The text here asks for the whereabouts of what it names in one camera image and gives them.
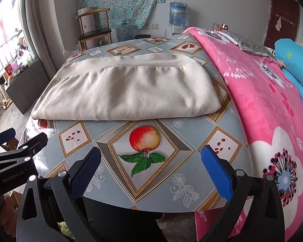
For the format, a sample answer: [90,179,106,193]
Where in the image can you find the white plastic bag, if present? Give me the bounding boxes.
[17,38,29,56]

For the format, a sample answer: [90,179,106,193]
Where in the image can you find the wooden chair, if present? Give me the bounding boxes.
[76,8,113,51]

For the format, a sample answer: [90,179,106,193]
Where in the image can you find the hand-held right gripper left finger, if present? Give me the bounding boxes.
[17,146,103,242]

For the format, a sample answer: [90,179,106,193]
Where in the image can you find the open cardboard box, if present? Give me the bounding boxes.
[0,191,23,230]

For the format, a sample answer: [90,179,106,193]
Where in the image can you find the grey curtain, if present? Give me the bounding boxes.
[23,0,57,81]

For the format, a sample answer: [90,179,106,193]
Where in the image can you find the silver sequined cushion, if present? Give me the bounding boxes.
[218,30,276,58]

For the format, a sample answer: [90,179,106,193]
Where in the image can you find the teal floral wall cloth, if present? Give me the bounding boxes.
[76,0,165,30]

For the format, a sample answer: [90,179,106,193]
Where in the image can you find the dark grey cabinet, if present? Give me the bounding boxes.
[4,58,51,115]

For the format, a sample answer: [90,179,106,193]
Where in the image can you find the blue water bottle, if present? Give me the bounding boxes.
[169,1,187,27]

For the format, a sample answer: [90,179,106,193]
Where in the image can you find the person's black clothing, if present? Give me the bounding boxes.
[83,196,165,242]

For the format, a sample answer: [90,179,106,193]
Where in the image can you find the light blue dotted pillow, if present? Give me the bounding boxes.
[275,38,303,91]

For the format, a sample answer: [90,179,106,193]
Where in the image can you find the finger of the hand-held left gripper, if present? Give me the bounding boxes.
[0,132,49,174]
[0,128,17,152]

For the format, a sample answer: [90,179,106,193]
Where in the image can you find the empty blue water jug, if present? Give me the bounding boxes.
[116,21,136,42]

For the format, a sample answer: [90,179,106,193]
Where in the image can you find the white water dispenser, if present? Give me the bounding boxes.
[167,25,189,37]

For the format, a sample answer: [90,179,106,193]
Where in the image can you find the pink floral blanket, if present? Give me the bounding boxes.
[183,26,303,242]

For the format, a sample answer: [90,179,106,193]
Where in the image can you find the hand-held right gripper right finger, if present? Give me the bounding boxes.
[201,145,285,242]

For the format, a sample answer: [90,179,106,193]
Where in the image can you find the brown door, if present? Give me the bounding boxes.
[264,0,301,50]

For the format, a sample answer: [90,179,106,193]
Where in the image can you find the beige zip jacket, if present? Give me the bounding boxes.
[31,53,222,121]

